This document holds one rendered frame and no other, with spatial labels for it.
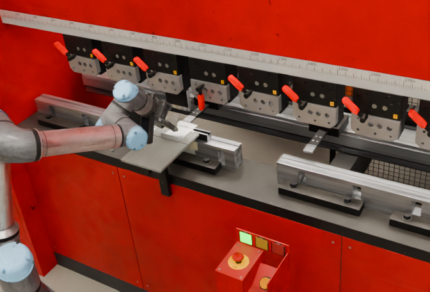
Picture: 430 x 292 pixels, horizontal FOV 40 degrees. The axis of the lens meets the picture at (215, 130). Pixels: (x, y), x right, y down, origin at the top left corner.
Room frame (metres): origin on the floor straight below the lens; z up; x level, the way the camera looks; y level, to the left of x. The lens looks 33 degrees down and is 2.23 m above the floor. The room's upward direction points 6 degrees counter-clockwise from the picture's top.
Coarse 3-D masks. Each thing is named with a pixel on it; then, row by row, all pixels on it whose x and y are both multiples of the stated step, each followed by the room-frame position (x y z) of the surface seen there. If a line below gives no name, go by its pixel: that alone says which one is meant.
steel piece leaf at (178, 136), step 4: (180, 128) 1.97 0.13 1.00; (184, 128) 1.97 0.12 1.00; (188, 128) 1.96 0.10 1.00; (168, 132) 1.95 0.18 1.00; (172, 132) 1.95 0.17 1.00; (176, 132) 1.94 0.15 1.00; (180, 132) 1.94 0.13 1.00; (184, 132) 1.94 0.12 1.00; (188, 132) 1.93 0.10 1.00; (164, 136) 1.91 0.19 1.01; (168, 136) 1.90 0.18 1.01; (172, 136) 1.89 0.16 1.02; (176, 136) 1.88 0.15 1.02; (180, 136) 1.91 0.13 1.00; (184, 136) 1.91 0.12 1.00; (176, 140) 1.88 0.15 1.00; (180, 140) 1.88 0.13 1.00
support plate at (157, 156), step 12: (156, 132) 1.96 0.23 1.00; (192, 132) 1.93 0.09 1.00; (156, 144) 1.88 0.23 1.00; (168, 144) 1.87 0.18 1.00; (180, 144) 1.86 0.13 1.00; (132, 156) 1.81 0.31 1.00; (144, 156) 1.80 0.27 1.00; (156, 156) 1.79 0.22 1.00; (168, 156) 1.79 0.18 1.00; (156, 168) 1.72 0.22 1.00
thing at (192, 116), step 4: (196, 100) 2.16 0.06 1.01; (196, 104) 2.16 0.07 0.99; (208, 104) 2.13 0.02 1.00; (212, 104) 2.12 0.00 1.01; (216, 104) 2.11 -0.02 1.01; (220, 104) 2.12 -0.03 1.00; (224, 104) 2.14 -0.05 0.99; (196, 108) 2.10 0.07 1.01; (212, 108) 2.12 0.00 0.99; (216, 108) 2.11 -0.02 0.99; (192, 112) 2.08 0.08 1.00; (196, 112) 2.07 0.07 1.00; (200, 112) 2.07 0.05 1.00; (188, 116) 2.05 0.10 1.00; (192, 116) 2.05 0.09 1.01; (196, 116) 2.04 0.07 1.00; (184, 120) 2.02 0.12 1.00; (188, 120) 2.02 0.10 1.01; (192, 120) 2.02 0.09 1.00
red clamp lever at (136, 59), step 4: (136, 60) 1.98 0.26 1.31; (140, 60) 1.98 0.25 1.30; (140, 64) 1.97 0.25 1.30; (144, 64) 1.97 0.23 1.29; (144, 68) 1.96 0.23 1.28; (148, 72) 1.95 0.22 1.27; (152, 72) 1.95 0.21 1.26; (156, 72) 1.97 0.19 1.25; (148, 76) 1.94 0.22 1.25; (152, 76) 1.94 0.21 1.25
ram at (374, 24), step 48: (0, 0) 2.41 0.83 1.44; (48, 0) 2.25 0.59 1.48; (96, 0) 2.11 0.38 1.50; (144, 0) 1.98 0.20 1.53; (192, 0) 1.87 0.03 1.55; (240, 0) 1.77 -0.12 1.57; (288, 0) 1.68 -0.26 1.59; (336, 0) 1.59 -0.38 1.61; (384, 0) 1.52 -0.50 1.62; (144, 48) 2.00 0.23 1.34; (240, 48) 1.78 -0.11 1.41; (288, 48) 1.68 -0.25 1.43; (336, 48) 1.59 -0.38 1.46; (384, 48) 1.51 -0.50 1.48
